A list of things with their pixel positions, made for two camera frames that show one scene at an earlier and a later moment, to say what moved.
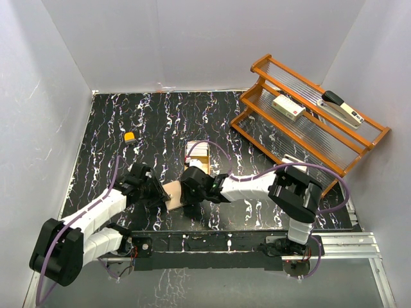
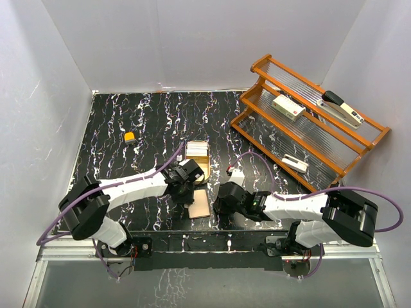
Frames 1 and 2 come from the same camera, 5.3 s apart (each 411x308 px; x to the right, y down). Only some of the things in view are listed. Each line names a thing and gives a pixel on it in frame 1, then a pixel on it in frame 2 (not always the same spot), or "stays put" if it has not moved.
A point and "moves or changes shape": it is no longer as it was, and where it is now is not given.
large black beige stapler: (341, 109) stays put
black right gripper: (187, 198) -> (221, 206)
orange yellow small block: (130, 137) stays put
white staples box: (288, 107) stays put
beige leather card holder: (174, 190) moves or changes shape
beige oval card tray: (197, 154) stays put
